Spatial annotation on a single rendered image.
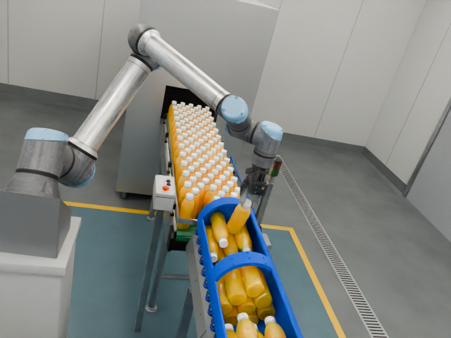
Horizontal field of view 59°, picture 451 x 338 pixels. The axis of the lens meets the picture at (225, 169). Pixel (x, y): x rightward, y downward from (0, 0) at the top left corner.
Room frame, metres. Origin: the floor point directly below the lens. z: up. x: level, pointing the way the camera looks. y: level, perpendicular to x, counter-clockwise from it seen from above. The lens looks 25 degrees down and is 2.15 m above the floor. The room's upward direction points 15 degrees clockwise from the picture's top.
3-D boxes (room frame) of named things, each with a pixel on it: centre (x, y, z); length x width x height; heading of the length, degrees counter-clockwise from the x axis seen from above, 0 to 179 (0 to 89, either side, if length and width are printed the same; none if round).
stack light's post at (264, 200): (2.19, -0.29, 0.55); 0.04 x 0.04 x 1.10; 16
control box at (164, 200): (1.84, 0.29, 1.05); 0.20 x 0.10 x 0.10; 16
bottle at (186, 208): (1.80, 0.14, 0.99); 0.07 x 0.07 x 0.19
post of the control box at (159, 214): (1.84, 0.29, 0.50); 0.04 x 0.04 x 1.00; 16
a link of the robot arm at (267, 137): (1.46, -0.13, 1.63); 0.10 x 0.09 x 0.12; 71
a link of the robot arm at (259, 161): (1.46, -0.14, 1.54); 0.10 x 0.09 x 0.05; 106
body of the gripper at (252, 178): (1.45, -0.14, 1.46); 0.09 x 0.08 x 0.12; 16
